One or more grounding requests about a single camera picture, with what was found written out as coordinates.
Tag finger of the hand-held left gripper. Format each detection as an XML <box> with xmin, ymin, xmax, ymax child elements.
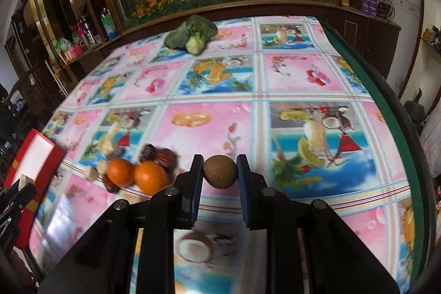
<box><xmin>0</xmin><ymin>183</ymin><xmax>37</xmax><ymax>210</ymax></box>
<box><xmin>0</xmin><ymin>208</ymin><xmax>22</xmax><ymax>254</ymax></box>

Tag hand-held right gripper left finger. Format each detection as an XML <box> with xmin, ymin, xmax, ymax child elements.
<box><xmin>38</xmin><ymin>154</ymin><xmax>205</xmax><ymax>294</ymax></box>

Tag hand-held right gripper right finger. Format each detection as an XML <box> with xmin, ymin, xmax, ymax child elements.
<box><xmin>236</xmin><ymin>154</ymin><xmax>402</xmax><ymax>294</ymax></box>

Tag brown round kiwi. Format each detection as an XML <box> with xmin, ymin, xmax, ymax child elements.
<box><xmin>203</xmin><ymin>155</ymin><xmax>239</xmax><ymax>190</ymax></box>

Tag red box with white inside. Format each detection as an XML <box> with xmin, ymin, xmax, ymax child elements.
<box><xmin>2</xmin><ymin>129</ymin><xmax>67</xmax><ymax>248</ymax></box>

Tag orange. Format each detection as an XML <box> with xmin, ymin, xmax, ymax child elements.
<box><xmin>134</xmin><ymin>161</ymin><xmax>169</xmax><ymax>197</ymax></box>
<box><xmin>106</xmin><ymin>158</ymin><xmax>136</xmax><ymax>188</ymax></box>

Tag dark wrinkled red date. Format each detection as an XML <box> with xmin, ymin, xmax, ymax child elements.
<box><xmin>139</xmin><ymin>143</ymin><xmax>158</xmax><ymax>164</ymax></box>

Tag fruit print tablecloth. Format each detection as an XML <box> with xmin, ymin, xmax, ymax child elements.
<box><xmin>29</xmin><ymin>16</ymin><xmax>431</xmax><ymax>294</ymax></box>

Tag large beige sugarcane piece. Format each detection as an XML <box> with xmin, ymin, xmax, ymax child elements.
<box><xmin>101</xmin><ymin>139</ymin><xmax>123</xmax><ymax>159</ymax></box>

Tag wooden chair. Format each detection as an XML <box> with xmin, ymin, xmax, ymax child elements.
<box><xmin>0</xmin><ymin>61</ymin><xmax>47</xmax><ymax>143</ymax></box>

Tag white sticks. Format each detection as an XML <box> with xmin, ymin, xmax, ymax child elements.
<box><xmin>44</xmin><ymin>59</ymin><xmax>68</xmax><ymax>99</ymax></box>

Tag pink plastic cups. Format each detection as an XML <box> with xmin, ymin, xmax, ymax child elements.
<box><xmin>65</xmin><ymin>43</ymin><xmax>85</xmax><ymax>62</ymax></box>

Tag green bok choy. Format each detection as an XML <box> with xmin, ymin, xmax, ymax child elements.
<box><xmin>163</xmin><ymin>15</ymin><xmax>219</xmax><ymax>56</ymax></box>

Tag green packet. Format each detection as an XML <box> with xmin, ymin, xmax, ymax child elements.
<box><xmin>54</xmin><ymin>37</ymin><xmax>72</xmax><ymax>54</ymax></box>

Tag table with green rim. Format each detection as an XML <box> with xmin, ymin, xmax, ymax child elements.
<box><xmin>319</xmin><ymin>20</ymin><xmax>441</xmax><ymax>294</ymax></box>

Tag steel thermos flask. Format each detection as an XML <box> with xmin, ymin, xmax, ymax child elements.
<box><xmin>80</xmin><ymin>17</ymin><xmax>96</xmax><ymax>47</ymax></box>

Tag green plastic bottle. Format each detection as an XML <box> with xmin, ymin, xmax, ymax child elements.
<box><xmin>100</xmin><ymin>8</ymin><xmax>120</xmax><ymax>40</ymax></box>

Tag purple spray bottles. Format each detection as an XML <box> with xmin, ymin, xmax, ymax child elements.
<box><xmin>361</xmin><ymin>0</ymin><xmax>380</xmax><ymax>17</ymax></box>

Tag tangled cables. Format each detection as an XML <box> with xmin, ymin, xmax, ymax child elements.
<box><xmin>378</xmin><ymin>0</ymin><xmax>397</xmax><ymax>20</ymax></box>

